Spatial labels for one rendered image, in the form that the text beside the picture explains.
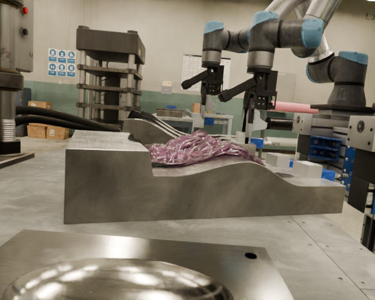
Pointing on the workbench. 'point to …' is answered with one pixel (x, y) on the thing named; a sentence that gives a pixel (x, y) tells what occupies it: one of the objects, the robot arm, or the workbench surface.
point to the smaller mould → (128, 269)
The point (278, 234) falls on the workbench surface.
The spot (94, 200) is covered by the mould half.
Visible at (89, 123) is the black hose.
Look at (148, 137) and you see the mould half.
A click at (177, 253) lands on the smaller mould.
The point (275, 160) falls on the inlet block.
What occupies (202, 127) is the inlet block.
